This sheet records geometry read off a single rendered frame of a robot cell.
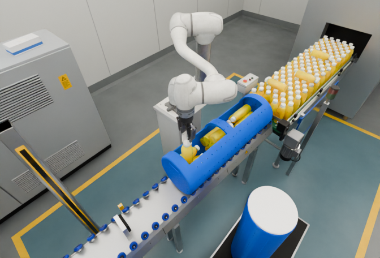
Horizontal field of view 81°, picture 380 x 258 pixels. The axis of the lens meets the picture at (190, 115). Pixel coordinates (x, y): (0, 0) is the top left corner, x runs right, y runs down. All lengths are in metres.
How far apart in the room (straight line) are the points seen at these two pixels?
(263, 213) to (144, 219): 0.70
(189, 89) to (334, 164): 2.54
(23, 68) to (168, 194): 1.48
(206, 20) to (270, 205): 1.14
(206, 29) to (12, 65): 1.50
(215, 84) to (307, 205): 2.05
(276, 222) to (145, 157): 1.88
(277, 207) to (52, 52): 2.04
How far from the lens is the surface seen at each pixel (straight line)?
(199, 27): 1.39
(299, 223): 2.49
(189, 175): 1.30
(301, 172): 2.97
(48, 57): 2.21
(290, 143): 2.11
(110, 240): 1.52
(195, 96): 0.97
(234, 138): 1.49
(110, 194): 2.74
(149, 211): 1.52
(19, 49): 2.30
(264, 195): 1.48
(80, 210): 1.64
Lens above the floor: 2.31
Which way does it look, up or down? 44 degrees down
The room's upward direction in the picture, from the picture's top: 2 degrees counter-clockwise
